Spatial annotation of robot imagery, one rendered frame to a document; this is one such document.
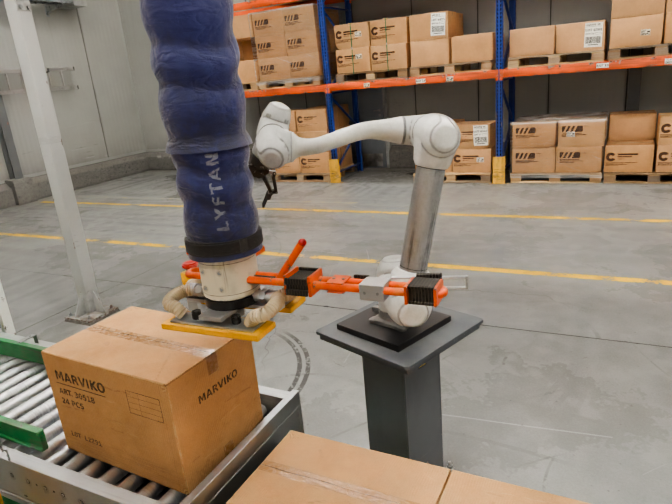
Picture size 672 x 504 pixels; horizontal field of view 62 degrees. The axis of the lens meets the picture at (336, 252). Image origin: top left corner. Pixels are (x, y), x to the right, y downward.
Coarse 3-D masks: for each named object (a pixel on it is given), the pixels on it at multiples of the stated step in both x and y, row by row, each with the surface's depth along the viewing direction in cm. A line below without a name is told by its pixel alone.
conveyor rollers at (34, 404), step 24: (0, 360) 279; (24, 360) 280; (0, 384) 254; (24, 384) 253; (48, 384) 253; (0, 408) 235; (24, 408) 234; (48, 408) 234; (264, 408) 218; (48, 432) 215; (48, 456) 205; (72, 456) 204; (144, 480) 187
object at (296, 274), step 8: (288, 272) 156; (296, 272) 159; (304, 272) 158; (312, 272) 158; (320, 272) 157; (288, 280) 153; (296, 280) 152; (304, 280) 150; (312, 280) 152; (288, 288) 154; (296, 288) 153; (304, 288) 152; (312, 288) 153; (304, 296) 152
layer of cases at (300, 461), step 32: (288, 448) 193; (320, 448) 191; (352, 448) 190; (256, 480) 179; (288, 480) 177; (320, 480) 176; (352, 480) 175; (384, 480) 174; (416, 480) 172; (448, 480) 171; (480, 480) 170
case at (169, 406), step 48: (96, 336) 198; (144, 336) 195; (192, 336) 191; (96, 384) 180; (144, 384) 167; (192, 384) 171; (240, 384) 192; (96, 432) 190; (144, 432) 175; (192, 432) 173; (240, 432) 194; (192, 480) 175
